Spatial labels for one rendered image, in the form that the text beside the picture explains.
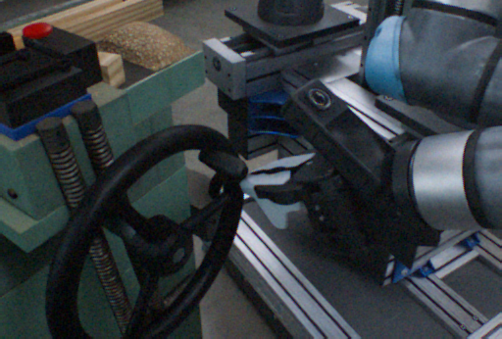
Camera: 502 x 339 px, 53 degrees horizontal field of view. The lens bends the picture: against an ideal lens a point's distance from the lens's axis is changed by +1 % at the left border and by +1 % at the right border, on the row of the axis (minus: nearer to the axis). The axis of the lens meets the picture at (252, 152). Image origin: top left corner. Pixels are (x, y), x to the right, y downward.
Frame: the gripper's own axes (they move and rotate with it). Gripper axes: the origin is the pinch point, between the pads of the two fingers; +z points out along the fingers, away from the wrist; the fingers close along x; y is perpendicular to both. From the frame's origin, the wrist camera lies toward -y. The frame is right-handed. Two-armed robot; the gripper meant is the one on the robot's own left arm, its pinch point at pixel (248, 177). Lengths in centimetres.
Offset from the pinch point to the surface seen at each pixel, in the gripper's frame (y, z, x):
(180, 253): 4.8, 7.1, -7.6
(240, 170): -1.8, -1.6, -1.9
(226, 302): 59, 76, 37
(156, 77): -12.6, 20.1, 9.8
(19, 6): -71, 262, 120
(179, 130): -8.1, 1.8, -4.0
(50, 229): -4.1, 14.1, -15.8
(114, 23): -22.6, 32.2, 16.0
